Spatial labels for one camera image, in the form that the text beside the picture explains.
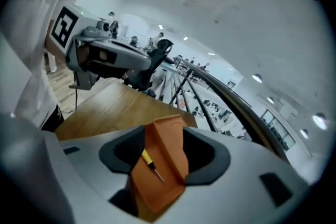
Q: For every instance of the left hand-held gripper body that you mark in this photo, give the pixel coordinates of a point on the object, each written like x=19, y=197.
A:
x=65, y=26

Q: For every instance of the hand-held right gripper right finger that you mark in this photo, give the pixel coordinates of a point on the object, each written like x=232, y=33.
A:
x=236, y=191

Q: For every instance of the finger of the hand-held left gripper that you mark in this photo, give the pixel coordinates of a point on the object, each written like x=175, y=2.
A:
x=134, y=61

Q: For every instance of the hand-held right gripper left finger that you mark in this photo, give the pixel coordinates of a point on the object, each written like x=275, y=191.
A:
x=89, y=178

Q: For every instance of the orange box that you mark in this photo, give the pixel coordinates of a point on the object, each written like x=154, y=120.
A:
x=168, y=144

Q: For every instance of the person's left hand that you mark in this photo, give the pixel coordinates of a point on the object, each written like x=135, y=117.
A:
x=83, y=55

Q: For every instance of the black office chair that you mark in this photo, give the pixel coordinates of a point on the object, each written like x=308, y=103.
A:
x=157, y=60

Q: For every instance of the person's grey printed t-shirt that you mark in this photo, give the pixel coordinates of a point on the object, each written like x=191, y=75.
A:
x=31, y=21

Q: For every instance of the person's black shorts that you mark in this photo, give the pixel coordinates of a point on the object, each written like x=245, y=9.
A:
x=53, y=120

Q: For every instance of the round ceiling lamp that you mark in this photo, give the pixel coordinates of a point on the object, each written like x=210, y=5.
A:
x=319, y=120
x=270, y=100
x=257, y=78
x=304, y=133

